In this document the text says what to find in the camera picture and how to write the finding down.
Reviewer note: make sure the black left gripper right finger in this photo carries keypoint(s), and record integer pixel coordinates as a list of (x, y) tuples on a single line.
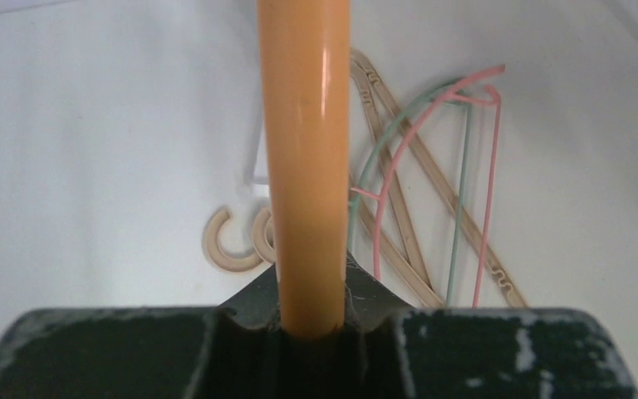
[(407, 352)]

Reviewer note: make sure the pink wire hanger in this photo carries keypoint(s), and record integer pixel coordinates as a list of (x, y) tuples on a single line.
[(370, 207)]

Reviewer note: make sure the green wire hanger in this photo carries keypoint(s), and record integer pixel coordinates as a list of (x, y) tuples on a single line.
[(385, 119)]

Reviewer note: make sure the metal clothes rack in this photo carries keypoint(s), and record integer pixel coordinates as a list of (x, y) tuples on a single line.
[(254, 179)]

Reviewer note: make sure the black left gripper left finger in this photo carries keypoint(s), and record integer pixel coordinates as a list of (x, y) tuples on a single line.
[(228, 351)]

